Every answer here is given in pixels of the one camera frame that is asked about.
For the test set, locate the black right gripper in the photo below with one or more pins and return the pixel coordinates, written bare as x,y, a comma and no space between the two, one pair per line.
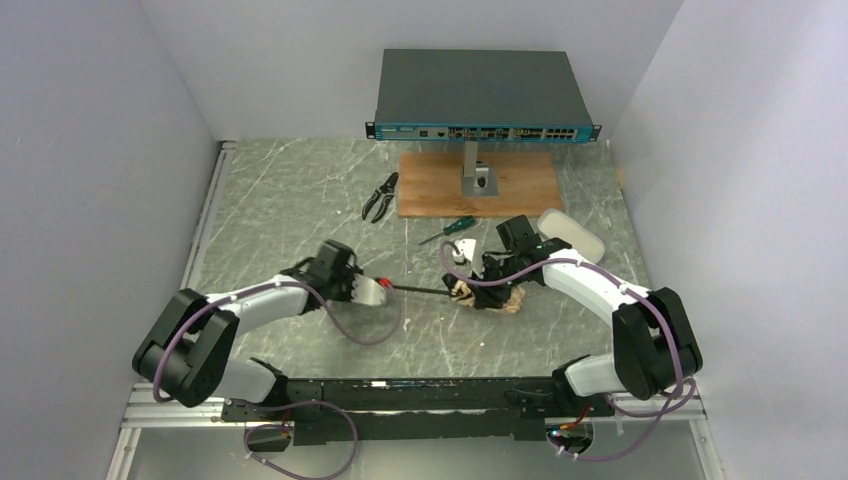
488,274

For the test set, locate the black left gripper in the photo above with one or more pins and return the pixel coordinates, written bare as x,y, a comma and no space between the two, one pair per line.
351,285

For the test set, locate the beige umbrella case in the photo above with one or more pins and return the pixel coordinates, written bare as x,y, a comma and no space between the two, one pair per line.
553,223

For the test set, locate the beige folding umbrella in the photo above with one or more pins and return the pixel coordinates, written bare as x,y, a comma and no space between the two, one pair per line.
506,299

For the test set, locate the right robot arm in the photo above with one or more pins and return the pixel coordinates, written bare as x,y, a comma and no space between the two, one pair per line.
653,343

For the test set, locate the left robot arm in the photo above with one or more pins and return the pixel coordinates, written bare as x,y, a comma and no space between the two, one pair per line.
187,354

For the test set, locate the grey metal stand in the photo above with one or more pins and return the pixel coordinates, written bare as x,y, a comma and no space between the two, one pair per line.
477,179

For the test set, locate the black pliers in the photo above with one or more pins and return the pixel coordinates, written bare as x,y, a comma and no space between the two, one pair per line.
380,199

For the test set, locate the wooden board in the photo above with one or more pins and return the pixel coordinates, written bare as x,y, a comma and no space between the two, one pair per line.
442,185

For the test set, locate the green handled screwdriver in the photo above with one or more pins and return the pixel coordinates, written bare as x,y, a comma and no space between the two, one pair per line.
458,225

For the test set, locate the white aluminium table rail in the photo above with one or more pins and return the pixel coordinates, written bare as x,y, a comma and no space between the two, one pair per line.
205,223

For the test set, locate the grey network switch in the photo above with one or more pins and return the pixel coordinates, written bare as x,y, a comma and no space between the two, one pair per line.
446,95

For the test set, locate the aluminium front frame rail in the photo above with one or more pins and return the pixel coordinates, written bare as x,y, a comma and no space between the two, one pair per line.
143,412

